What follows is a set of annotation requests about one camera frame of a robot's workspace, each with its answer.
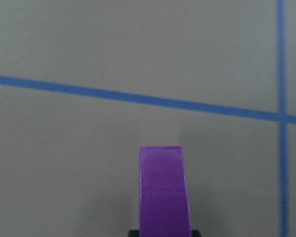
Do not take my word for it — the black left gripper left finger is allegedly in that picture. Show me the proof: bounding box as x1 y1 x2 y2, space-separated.
128 230 139 237

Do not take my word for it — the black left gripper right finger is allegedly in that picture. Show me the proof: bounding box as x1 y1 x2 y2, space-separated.
192 230 201 237

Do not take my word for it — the purple trapezoid block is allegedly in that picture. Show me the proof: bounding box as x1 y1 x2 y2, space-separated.
139 146 192 237

